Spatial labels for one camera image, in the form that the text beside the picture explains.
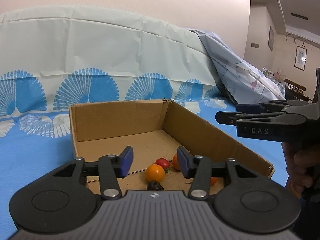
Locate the framed picture far wall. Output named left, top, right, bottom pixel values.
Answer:
left=295, top=46, right=307, bottom=71

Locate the small framed picture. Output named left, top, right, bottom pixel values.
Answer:
left=268, top=25, right=275, bottom=51

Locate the brown cardboard box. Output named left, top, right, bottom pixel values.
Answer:
left=69, top=100, right=274, bottom=191

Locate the wooden chair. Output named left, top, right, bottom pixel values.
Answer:
left=284, top=79, right=312, bottom=102

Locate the wall switch plate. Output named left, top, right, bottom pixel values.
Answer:
left=251, top=43, right=259, bottom=49

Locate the dark cherry with stem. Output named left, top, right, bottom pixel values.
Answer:
left=146, top=181, right=164, bottom=191

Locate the person's right hand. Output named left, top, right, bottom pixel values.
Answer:
left=281, top=142, right=314, bottom=198

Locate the blue patterned table cloth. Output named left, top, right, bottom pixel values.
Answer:
left=1, top=6, right=299, bottom=239

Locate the red tomato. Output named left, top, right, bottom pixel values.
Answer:
left=155, top=158, right=170, bottom=174

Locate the small orange tangerine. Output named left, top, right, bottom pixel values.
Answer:
left=145, top=164, right=165, bottom=183

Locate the orange tangerine near left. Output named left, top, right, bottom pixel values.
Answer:
left=210, top=177, right=217, bottom=186

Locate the large orange tangerine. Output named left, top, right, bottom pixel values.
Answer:
left=172, top=154, right=181, bottom=171

